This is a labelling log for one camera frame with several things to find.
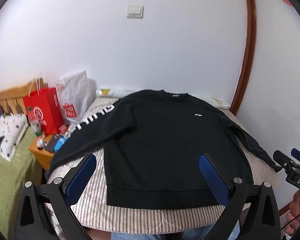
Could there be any white rolled mat with ducks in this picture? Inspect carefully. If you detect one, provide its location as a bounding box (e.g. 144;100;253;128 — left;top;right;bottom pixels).
96;88;231;110

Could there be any red paper gift bag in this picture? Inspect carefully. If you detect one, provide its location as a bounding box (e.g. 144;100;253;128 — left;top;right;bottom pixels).
22;70;65;136

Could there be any small red box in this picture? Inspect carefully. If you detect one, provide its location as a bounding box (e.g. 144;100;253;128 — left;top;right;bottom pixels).
58;124;68;135

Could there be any black cable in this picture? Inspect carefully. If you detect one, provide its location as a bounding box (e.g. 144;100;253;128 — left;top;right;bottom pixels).
281;204;300;235

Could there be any striped quilted mattress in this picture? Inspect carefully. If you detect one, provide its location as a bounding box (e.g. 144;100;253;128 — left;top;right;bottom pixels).
47;98;280;235

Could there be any white light switch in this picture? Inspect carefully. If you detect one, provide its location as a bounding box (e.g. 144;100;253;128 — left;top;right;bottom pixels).
126;5;144;18

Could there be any wooden nightstand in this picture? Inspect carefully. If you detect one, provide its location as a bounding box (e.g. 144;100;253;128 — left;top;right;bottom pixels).
28;138;54;170

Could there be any black sweatshirt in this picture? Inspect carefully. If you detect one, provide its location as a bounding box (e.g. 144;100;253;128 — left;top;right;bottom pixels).
50;90;280;210

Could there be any white plastic shopping bag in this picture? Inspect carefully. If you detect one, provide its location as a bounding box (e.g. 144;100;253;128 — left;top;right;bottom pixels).
56;70;96;125

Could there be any brown wooden door frame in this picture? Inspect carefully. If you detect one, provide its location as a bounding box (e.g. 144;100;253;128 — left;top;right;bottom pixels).
230;0;257;115

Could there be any black smartphone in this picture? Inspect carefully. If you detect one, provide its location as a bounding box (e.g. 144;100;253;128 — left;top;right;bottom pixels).
44;138;58;153

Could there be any right hand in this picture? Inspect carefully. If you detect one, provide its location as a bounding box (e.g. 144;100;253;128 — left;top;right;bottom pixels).
285;190;300;235

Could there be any green bed sheet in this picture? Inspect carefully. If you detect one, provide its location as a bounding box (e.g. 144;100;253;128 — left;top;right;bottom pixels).
0;128;42;239

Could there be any green-label white bottle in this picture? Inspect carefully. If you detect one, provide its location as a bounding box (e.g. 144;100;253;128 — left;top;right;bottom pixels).
27;107;43;137

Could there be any small figurine toy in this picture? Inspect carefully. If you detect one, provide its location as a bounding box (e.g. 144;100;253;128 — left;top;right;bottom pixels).
36;138;45;150

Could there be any white black-spotted pillow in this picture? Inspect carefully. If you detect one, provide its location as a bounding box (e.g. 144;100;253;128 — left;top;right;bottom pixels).
0;114;29;161

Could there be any blue box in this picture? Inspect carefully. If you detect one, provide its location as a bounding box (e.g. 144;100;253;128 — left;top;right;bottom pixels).
53;137;67;153

